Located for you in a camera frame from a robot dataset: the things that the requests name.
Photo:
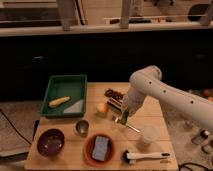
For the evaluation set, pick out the bunch of dark grapes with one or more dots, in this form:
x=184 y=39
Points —
x=110 y=93

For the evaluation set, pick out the blue sponge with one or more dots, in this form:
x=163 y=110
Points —
x=100 y=148

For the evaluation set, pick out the grey triangular wedge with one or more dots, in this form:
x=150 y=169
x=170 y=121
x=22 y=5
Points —
x=75 y=108

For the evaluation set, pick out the dark red bowl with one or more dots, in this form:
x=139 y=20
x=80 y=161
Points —
x=50 y=143

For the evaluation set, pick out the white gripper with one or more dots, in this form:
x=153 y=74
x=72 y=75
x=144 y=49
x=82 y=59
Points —
x=132 y=104

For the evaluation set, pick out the small metal cup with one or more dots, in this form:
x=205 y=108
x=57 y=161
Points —
x=82 y=128

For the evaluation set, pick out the orange plate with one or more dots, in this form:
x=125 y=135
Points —
x=88 y=148

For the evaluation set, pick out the translucent plastic cup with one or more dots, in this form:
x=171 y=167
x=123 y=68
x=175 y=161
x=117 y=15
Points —
x=148 y=135

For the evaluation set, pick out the green plastic tray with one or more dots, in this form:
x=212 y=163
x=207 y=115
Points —
x=74 y=86

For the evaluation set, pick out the metal fork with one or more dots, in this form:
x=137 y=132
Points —
x=117 y=120

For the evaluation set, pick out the yellow corn cob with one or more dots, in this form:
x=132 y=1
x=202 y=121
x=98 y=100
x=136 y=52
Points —
x=56 y=102

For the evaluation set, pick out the yellow orange fruit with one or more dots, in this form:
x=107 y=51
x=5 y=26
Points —
x=102 y=108

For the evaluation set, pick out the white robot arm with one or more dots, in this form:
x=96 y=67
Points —
x=147 y=82

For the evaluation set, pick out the green pepper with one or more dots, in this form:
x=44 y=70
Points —
x=124 y=117

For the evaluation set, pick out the black striped box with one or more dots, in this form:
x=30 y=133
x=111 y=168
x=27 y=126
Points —
x=115 y=104

